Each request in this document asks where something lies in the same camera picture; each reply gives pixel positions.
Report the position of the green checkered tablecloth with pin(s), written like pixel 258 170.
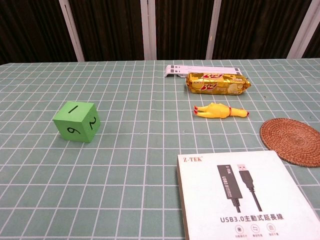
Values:
pixel 140 150

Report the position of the gold foil snack package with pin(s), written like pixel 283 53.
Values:
pixel 217 83

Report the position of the green numbered cube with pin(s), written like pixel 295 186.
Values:
pixel 75 117

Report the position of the yellow rubber chicken toy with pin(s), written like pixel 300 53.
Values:
pixel 215 111

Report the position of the round woven rattan coaster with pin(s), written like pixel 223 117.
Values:
pixel 292 141

